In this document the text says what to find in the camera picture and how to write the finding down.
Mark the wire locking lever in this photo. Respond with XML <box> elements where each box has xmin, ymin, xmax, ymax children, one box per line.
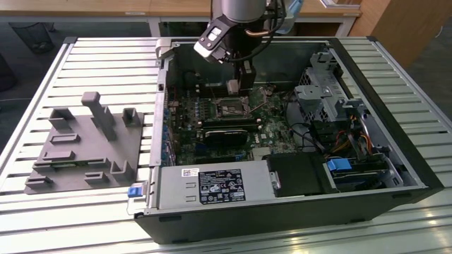
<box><xmin>251</xmin><ymin>95</ymin><xmax>273</xmax><ymax>113</ymax></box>

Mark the CPU socket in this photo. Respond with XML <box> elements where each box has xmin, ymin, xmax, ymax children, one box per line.
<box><xmin>211</xmin><ymin>95</ymin><xmax>255</xmax><ymax>119</ymax></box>

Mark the black RAM slot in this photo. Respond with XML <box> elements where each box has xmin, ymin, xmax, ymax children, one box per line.
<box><xmin>200</xmin><ymin>119</ymin><xmax>259</xmax><ymax>123</ymax></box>
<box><xmin>200</xmin><ymin>121</ymin><xmax>259</xmax><ymax>125</ymax></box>
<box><xmin>200</xmin><ymin>123</ymin><xmax>259</xmax><ymax>128</ymax></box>
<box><xmin>200</xmin><ymin>126</ymin><xmax>259</xmax><ymax>131</ymax></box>

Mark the silver drive cage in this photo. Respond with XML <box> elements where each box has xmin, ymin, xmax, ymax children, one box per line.
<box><xmin>293</xmin><ymin>51</ymin><xmax>368</xmax><ymax>124</ymax></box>

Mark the green motherboard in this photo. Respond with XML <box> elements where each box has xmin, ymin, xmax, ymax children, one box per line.
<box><xmin>163</xmin><ymin>84</ymin><xmax>301</xmax><ymax>166</ymax></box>

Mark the white papers stack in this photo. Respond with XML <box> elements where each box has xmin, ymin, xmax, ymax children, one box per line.
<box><xmin>319</xmin><ymin>0</ymin><xmax>363</xmax><ymax>8</ymax></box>

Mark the black graphics card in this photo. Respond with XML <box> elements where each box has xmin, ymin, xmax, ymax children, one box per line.
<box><xmin>203</xmin><ymin>128</ymin><xmax>251</xmax><ymax>149</ymax></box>

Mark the wooden desk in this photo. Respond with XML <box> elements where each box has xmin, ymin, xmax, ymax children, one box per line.
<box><xmin>0</xmin><ymin>0</ymin><xmax>364</xmax><ymax>38</ymax></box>

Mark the silver chipset heatsink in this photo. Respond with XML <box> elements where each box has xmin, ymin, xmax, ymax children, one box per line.
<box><xmin>252</xmin><ymin>147</ymin><xmax>272</xmax><ymax>160</ymax></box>

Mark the wooden cabinet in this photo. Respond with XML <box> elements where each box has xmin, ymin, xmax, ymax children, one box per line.
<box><xmin>348</xmin><ymin>0</ymin><xmax>452</xmax><ymax>69</ymax></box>

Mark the black plastic shroud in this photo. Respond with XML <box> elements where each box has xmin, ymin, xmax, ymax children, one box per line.
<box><xmin>265</xmin><ymin>152</ymin><xmax>337</xmax><ymax>198</ymax></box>

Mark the blue disk carrier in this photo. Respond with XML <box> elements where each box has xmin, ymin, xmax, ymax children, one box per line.
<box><xmin>327</xmin><ymin>158</ymin><xmax>389</xmax><ymax>187</ymax></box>

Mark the silver power supply unit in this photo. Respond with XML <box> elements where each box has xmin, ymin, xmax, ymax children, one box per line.
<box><xmin>155</xmin><ymin>160</ymin><xmax>280</xmax><ymax>210</ymax></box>

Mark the grey parts rack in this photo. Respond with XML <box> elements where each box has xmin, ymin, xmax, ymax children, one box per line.
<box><xmin>23</xmin><ymin>91</ymin><xmax>147</xmax><ymax>196</ymax></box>

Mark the black mesh waste bin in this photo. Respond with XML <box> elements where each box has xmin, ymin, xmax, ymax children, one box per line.
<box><xmin>8</xmin><ymin>22</ymin><xmax>56</xmax><ymax>56</ymax></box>

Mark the green RAM stick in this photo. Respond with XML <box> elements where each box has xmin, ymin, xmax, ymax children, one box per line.
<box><xmin>49</xmin><ymin>161</ymin><xmax>107</xmax><ymax>170</ymax></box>

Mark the silver disk bay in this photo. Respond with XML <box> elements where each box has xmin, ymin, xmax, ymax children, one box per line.
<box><xmin>323</xmin><ymin>155</ymin><xmax>405</xmax><ymax>193</ymax></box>

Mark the black PC case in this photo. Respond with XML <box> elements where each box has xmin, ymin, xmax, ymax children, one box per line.
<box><xmin>132</xmin><ymin>35</ymin><xmax>447</xmax><ymax>246</ymax></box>

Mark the copper coloured cable bend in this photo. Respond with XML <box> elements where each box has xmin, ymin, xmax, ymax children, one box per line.
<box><xmin>245</xmin><ymin>28</ymin><xmax>272</xmax><ymax>37</ymax></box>

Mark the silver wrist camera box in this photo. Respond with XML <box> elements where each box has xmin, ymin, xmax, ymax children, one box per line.
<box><xmin>193</xmin><ymin>20</ymin><xmax>236</xmax><ymax>65</ymax></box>

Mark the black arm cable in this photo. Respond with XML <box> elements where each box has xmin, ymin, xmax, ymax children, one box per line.
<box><xmin>225</xmin><ymin>0</ymin><xmax>288</xmax><ymax>64</ymax></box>

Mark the yellow power wire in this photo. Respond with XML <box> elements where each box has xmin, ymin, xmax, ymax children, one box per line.
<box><xmin>331</xmin><ymin>134</ymin><xmax>355</xmax><ymax>154</ymax></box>

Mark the orange power wire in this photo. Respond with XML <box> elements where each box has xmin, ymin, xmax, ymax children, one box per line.
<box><xmin>359</xmin><ymin>133</ymin><xmax>373</xmax><ymax>150</ymax></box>

